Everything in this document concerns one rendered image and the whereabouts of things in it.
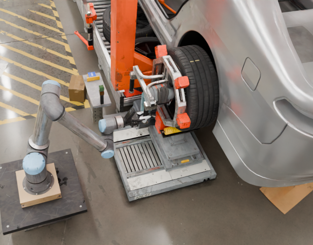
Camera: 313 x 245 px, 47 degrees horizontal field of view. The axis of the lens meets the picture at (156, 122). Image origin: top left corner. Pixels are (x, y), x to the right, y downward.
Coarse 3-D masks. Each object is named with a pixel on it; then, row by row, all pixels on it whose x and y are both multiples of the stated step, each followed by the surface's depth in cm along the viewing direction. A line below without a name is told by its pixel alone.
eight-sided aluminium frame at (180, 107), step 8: (168, 56) 270; (160, 64) 291; (168, 64) 264; (152, 72) 299; (160, 72) 298; (176, 72) 258; (152, 80) 303; (176, 96) 258; (184, 96) 259; (176, 104) 261; (184, 104) 260; (160, 112) 300; (176, 112) 265; (168, 120) 294
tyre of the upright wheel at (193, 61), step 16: (176, 48) 273; (192, 48) 272; (192, 64) 259; (208, 64) 262; (192, 80) 255; (208, 80) 258; (192, 96) 256; (208, 96) 260; (192, 112) 261; (208, 112) 267; (192, 128) 280
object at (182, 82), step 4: (184, 76) 250; (176, 80) 252; (180, 80) 249; (184, 80) 250; (188, 80) 251; (176, 84) 254; (180, 84) 248; (184, 84) 249; (188, 84) 250; (176, 88) 255; (180, 88) 257
